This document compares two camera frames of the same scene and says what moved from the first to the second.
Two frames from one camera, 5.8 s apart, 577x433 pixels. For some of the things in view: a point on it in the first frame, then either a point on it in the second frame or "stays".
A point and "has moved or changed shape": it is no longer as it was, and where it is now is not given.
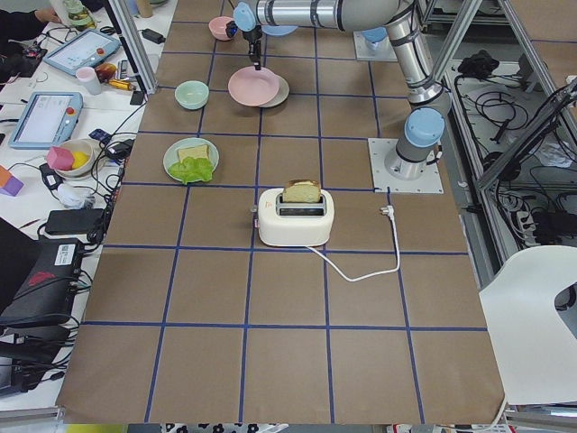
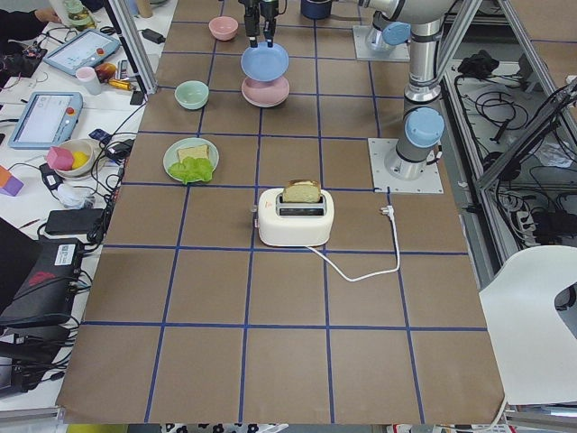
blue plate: x=279 y=30 -> x=265 y=63
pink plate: x=253 y=87 has moved or changed shape
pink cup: x=89 y=79 stays
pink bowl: x=217 y=27 stays
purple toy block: x=13 y=187 stays
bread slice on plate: x=196 y=152 stays
